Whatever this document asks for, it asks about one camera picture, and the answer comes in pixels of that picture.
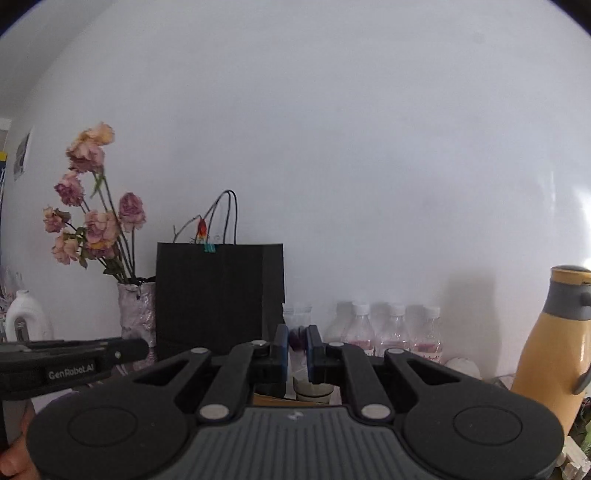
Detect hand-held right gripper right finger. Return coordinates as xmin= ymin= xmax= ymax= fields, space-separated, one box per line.
xmin=306 ymin=324 xmax=462 ymax=421

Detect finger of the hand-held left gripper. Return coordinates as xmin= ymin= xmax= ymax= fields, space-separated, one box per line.
xmin=0 ymin=337 xmax=151 ymax=371

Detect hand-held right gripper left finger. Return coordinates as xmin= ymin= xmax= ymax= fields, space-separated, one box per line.
xmin=134 ymin=324 xmax=289 ymax=423

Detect white bottle cap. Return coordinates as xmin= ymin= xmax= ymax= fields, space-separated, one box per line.
xmin=293 ymin=376 xmax=334 ymax=403

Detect person's left hand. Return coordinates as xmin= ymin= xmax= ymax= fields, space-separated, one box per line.
xmin=0 ymin=401 xmax=42 ymax=480

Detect glass cup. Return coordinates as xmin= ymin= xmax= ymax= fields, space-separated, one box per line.
xmin=283 ymin=304 xmax=314 ymax=342

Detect purple stone vase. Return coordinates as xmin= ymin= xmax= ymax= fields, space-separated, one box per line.
xmin=117 ymin=277 xmax=158 ymax=352

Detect clear water bottle red label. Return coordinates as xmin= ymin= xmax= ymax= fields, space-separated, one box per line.
xmin=411 ymin=305 xmax=444 ymax=365
xmin=339 ymin=302 xmax=376 ymax=356
xmin=376 ymin=303 xmax=413 ymax=358

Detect white detergent jug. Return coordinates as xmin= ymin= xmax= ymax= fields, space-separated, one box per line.
xmin=4 ymin=290 xmax=54 ymax=342

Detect black paper bag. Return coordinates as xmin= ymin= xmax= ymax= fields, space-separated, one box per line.
xmin=156 ymin=189 xmax=286 ymax=361

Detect dried pink roses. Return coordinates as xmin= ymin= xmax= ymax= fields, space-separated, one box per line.
xmin=43 ymin=122 xmax=147 ymax=284

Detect white robot speaker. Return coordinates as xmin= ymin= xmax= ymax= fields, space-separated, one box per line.
xmin=444 ymin=357 xmax=483 ymax=381

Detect yellow thermos jug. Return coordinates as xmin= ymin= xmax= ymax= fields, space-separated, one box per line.
xmin=510 ymin=265 xmax=591 ymax=437

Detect wall poster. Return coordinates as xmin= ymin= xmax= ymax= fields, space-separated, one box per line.
xmin=13 ymin=128 xmax=34 ymax=182

